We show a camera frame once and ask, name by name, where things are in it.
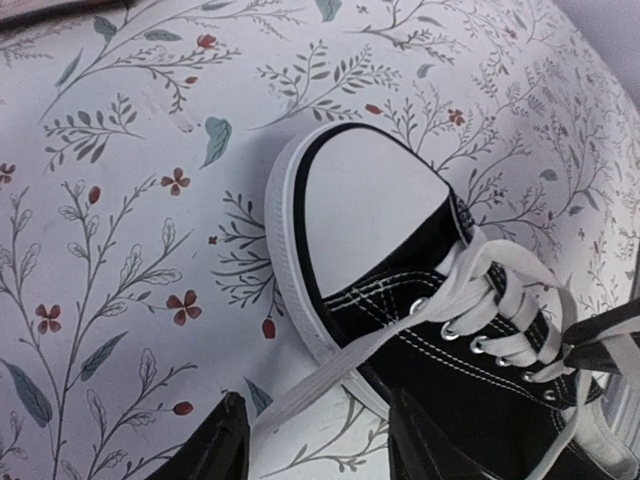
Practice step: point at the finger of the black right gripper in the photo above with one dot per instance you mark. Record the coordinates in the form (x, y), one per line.
(589, 329)
(617, 355)

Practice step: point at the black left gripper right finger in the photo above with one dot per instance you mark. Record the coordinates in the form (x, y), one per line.
(419, 450)

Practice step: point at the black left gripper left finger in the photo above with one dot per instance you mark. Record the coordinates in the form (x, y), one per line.
(217, 450)

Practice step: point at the white shoelace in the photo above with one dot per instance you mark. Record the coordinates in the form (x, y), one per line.
(469, 344)

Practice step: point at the black canvas sneaker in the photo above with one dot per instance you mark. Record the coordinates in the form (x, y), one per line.
(350, 198)

